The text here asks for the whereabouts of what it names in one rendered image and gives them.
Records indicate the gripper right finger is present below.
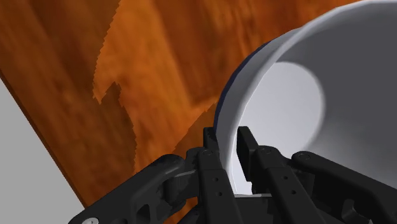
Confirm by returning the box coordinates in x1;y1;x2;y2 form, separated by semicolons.
236;125;397;224

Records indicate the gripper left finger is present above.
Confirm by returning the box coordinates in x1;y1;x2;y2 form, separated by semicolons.
67;126;243;224

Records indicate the white bowl with dark outside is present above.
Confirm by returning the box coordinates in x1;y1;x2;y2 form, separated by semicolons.
212;0;397;195

